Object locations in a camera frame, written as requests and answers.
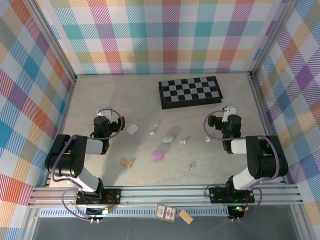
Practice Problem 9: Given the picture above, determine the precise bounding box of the aluminium frame rail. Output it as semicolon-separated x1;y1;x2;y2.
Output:
26;184;304;208

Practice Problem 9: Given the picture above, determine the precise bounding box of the black grey folding chessboard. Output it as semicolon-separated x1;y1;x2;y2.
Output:
158;75;223;110

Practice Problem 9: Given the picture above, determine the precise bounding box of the aluminium side rail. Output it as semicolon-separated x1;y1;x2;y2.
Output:
47;77;77;187
247;71;287;185

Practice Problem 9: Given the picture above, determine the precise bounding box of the white earbud charging case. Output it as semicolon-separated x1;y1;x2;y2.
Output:
126;123;139;136

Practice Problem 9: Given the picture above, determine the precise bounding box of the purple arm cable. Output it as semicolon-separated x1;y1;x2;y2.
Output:
51;107;126;223
202;107;280;223

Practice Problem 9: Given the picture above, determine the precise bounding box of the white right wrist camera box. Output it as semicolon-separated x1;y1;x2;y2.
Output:
221;105;237;124

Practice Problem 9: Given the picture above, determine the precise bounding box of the black right controller box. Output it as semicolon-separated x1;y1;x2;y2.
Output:
227;205;245;219

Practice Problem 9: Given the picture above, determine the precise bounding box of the purple earbud charging case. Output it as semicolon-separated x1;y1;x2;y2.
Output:
151;149;165;160

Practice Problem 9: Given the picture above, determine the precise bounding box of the playing card box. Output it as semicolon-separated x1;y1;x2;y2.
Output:
154;203;177;223

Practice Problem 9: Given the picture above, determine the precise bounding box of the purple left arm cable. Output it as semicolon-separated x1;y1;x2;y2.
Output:
51;107;126;223

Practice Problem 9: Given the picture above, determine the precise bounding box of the grey slotted cable duct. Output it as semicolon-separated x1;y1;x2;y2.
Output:
38;208;232;219

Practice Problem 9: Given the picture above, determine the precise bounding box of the black left controller box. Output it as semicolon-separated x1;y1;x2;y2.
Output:
85;206;112;219

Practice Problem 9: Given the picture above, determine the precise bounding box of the black controller box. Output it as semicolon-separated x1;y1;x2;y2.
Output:
85;206;112;219
227;205;245;219

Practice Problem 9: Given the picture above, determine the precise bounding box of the aluminium frame post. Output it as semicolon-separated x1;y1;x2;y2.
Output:
248;0;301;80
26;0;78;84

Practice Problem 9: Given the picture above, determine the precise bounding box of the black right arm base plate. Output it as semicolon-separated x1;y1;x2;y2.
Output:
208;186;256;204

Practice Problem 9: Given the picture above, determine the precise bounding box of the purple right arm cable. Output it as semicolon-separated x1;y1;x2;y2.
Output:
202;107;280;223

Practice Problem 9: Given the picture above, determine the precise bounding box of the mint green earbud charging case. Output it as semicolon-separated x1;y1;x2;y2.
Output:
161;133;175;144

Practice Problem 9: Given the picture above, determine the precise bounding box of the wooden block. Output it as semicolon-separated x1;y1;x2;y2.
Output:
120;156;135;168
178;209;195;225

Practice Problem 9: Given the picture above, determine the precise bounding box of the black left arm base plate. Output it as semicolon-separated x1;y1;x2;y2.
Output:
75;188;123;205

